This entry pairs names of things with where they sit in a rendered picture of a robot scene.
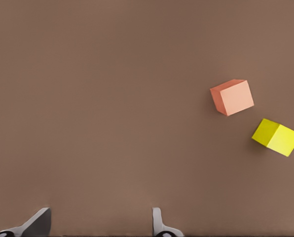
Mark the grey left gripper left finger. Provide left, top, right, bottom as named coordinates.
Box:
left=0, top=207, right=52, bottom=237

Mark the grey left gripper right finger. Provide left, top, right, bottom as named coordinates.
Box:
left=152, top=207, right=184, bottom=237

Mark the salmon orange wooden cube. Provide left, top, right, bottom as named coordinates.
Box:
left=210, top=79, right=255, bottom=117

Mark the yellow wooden cube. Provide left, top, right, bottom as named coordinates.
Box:
left=251, top=118, right=294, bottom=158

